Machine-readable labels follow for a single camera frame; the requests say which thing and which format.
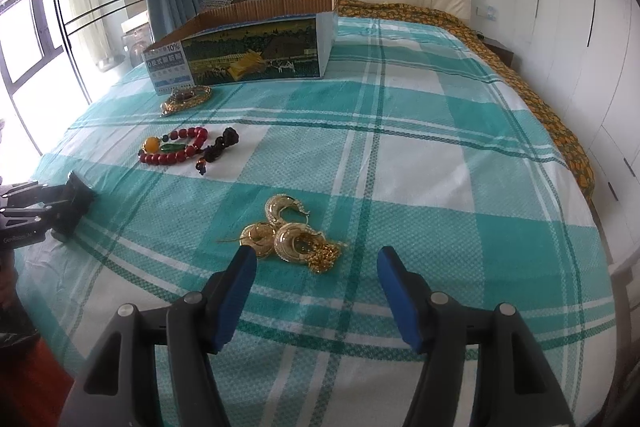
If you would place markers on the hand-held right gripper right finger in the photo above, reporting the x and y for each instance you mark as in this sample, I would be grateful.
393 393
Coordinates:
400 302

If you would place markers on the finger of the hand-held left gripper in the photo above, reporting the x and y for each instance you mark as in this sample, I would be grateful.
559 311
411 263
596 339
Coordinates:
67 224
75 192

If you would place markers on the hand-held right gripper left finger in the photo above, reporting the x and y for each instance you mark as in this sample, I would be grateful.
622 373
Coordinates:
235 302

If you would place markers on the printed cardboard box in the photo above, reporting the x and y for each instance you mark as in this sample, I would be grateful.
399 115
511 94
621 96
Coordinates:
250 52

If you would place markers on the orange clothing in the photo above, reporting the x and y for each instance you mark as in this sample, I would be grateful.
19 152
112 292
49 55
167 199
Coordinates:
42 387

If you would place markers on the round washing machine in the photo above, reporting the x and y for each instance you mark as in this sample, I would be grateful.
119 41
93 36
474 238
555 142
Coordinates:
136 47

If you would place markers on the black framed sliding glass door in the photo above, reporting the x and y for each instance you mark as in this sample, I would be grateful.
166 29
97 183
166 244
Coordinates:
60 7

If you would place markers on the dark wooden nightstand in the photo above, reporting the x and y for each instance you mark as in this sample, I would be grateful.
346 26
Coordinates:
500 53

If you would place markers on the white wardrobe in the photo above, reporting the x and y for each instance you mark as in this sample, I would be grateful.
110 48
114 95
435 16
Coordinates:
590 57

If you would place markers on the wall outlet with blue plug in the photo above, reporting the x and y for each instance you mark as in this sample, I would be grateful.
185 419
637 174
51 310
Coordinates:
486 12

